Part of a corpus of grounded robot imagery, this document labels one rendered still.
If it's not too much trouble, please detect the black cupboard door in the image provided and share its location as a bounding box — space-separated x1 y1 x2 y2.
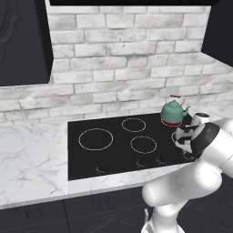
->
66 208 153 233

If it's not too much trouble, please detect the black extractor hood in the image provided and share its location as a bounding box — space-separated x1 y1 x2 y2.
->
48 0 220 7

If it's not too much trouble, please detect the black glass hob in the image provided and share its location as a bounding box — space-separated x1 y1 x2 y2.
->
66 112 201 182

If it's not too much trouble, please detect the teal kettle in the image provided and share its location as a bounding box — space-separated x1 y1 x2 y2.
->
159 94 192 127

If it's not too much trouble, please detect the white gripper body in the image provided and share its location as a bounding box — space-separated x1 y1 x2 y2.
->
174 125 196 154

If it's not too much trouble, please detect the black hob knob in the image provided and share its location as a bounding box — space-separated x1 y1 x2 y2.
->
135 157 147 168
183 152 197 161
156 155 167 165
96 163 107 175

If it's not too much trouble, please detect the black wall cupboard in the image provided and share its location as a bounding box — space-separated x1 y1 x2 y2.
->
201 0 233 68
0 0 55 87

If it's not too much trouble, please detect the black drawer front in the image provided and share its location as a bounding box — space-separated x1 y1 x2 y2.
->
63 185 147 220
0 199 70 233

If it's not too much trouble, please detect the black drawer handle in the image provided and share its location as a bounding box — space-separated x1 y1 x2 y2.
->
23 208 35 220
94 196 111 208

